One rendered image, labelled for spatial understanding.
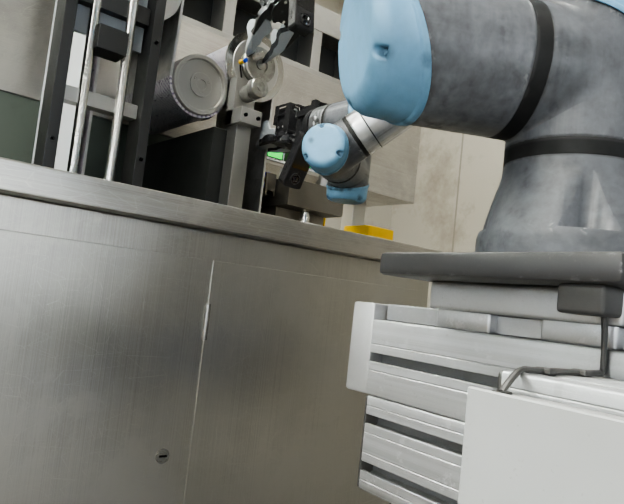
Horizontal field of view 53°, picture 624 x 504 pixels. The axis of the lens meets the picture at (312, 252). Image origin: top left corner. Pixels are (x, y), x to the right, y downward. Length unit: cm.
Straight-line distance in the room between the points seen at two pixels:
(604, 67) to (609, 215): 12
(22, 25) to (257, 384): 94
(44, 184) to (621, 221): 65
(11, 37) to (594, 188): 128
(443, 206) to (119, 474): 370
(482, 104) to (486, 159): 375
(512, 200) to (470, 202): 375
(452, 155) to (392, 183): 240
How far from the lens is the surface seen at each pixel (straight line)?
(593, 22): 57
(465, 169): 437
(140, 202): 90
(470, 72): 50
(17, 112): 152
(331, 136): 99
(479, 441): 38
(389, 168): 210
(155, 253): 94
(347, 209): 222
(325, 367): 114
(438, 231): 443
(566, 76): 54
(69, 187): 87
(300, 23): 124
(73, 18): 109
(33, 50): 155
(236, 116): 129
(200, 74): 132
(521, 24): 53
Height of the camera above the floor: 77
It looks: 5 degrees up
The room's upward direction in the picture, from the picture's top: 6 degrees clockwise
